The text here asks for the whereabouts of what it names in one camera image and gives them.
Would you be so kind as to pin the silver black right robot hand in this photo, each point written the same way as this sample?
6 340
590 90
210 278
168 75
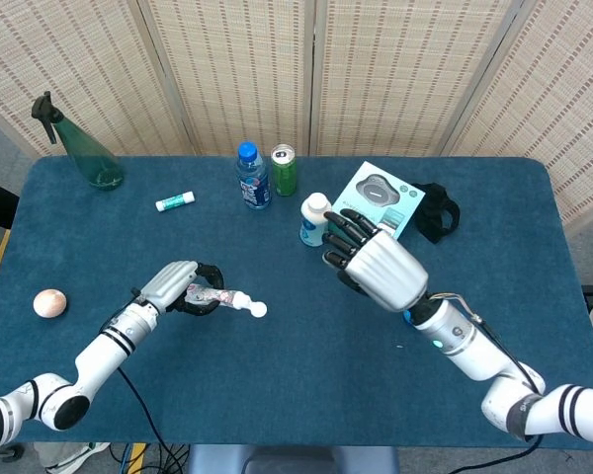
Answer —
385 269

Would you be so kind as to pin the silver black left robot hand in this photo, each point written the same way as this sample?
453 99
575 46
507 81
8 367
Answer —
168 284

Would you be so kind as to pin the small tube white cap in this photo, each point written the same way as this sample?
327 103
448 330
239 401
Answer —
227 297

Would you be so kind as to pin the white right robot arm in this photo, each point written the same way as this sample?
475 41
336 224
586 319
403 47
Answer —
474 350

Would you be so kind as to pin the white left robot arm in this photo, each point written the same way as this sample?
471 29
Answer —
94 360

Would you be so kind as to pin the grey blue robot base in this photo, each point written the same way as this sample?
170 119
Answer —
291 461

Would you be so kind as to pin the blue foam ball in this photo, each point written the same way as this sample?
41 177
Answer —
406 317

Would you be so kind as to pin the teal speaker product box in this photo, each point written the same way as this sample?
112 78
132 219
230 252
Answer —
380 190

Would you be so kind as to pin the white green glue stick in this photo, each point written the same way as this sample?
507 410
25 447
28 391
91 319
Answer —
175 201

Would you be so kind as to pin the white milk drink bottle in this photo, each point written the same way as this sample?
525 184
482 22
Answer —
312 222

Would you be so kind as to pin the beige peach ball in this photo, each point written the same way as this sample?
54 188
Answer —
50 302

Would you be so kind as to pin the blue sports drink bottle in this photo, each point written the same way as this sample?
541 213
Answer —
253 185

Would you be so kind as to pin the green drink can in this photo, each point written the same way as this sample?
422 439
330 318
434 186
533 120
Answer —
284 175

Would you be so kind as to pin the green glass spray bottle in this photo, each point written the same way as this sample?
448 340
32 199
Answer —
91 158

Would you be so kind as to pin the white sneaker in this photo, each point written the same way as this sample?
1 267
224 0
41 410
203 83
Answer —
79 456

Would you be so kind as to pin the woven bamboo folding screen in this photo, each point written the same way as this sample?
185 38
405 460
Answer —
400 74

